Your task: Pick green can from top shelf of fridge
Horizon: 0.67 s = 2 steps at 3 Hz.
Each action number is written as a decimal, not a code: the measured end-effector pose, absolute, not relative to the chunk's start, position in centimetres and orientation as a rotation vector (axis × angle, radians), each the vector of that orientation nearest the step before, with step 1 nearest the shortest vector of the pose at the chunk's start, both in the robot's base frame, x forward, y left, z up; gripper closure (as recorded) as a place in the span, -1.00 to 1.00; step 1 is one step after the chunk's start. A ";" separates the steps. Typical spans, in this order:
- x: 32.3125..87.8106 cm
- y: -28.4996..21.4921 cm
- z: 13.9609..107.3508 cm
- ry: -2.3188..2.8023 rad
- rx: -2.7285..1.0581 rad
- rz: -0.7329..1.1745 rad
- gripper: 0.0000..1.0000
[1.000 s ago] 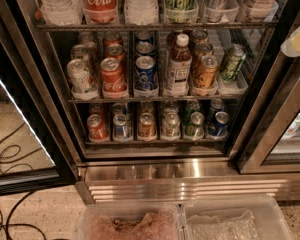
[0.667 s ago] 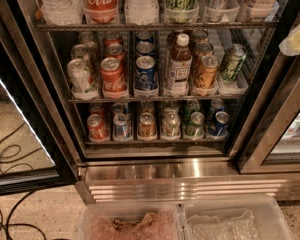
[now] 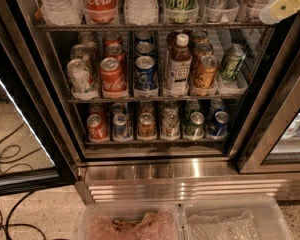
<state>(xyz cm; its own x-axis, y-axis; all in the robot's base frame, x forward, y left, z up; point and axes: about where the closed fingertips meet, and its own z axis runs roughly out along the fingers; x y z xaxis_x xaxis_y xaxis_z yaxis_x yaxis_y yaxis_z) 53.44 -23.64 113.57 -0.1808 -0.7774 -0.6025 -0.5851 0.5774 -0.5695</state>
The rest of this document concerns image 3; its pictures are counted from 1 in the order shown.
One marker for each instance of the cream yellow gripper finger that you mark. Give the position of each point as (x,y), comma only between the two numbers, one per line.
(278,10)

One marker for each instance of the tall green can top shelf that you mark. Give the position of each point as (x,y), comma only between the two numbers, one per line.
(179,11)

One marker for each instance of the green can middle shelf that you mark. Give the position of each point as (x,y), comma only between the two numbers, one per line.
(231,62)

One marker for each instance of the orange can second row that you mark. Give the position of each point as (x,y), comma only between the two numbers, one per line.
(201,49)

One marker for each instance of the orange can front middle shelf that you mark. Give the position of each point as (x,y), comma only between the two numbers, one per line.
(205,72)

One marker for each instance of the orange can shelf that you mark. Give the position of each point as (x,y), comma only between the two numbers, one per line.
(146,127)
(205,72)

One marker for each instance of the right glass fridge door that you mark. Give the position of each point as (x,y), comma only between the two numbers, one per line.
(275,144)

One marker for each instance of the blue can second row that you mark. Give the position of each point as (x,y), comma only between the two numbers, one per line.
(144,49)

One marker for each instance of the green can bottom shelf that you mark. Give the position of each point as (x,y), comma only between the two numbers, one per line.
(194,127)

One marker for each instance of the blue Pepsi can front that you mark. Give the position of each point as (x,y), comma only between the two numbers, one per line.
(145,69)

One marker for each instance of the red can second row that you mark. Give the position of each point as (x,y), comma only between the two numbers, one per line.
(116,51)

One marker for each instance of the orange can bottom shelf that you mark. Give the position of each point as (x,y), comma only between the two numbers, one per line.
(146,127)

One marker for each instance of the red Coca-Cola can front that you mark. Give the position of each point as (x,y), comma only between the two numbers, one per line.
(113,78)

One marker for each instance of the blue white can bottom shelf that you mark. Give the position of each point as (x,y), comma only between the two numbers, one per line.
(121,127)

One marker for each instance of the white can second row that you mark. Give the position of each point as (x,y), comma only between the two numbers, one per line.
(79,51)

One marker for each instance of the white can front middle shelf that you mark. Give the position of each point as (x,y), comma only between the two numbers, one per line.
(80,76)

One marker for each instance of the red can bottom shelf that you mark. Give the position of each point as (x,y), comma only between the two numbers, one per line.
(97,129)

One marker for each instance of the steel fridge base grille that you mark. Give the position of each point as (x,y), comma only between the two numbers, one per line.
(178,181)

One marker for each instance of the open glass fridge door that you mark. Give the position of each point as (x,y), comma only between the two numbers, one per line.
(37,142)

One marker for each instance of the tea bottle white cap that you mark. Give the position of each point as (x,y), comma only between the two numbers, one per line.
(179,63)

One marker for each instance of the clear water bottle middle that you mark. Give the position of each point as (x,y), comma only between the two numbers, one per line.
(141,12)

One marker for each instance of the clear water bottle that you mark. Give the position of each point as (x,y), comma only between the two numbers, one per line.
(141,12)
(62,12)

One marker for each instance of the red Coca-Cola bottle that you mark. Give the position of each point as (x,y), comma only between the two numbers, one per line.
(100,11)

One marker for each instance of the clear bin with bubble wrap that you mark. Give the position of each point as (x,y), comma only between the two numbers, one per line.
(242,217)

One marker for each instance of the clear water bottle left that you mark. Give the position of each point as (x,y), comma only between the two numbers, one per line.
(62,12)

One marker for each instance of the clear bin with brown contents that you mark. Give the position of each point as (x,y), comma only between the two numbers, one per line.
(131,221)

